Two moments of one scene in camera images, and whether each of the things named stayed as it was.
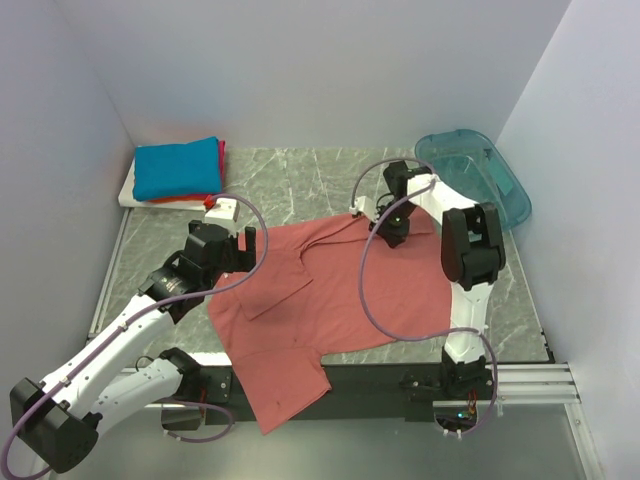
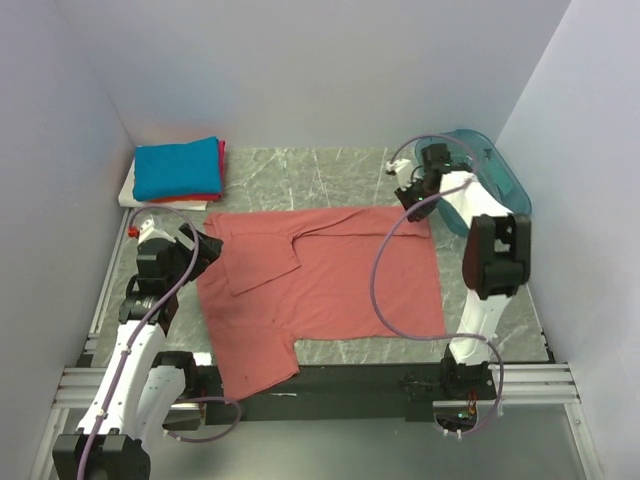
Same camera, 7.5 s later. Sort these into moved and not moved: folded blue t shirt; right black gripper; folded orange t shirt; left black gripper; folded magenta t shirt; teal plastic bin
Moved: left black gripper; right black gripper
Not moved: teal plastic bin; folded blue t shirt; folded magenta t shirt; folded orange t shirt
